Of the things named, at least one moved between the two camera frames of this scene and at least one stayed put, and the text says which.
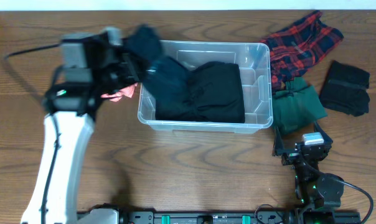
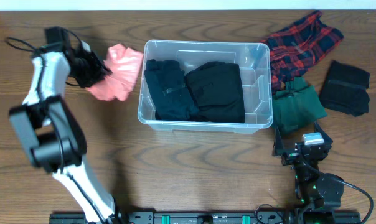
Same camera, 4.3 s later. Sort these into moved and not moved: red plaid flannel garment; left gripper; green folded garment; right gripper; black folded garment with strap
Moved: left gripper
Not moved: red plaid flannel garment; green folded garment; black folded garment with strap; right gripper
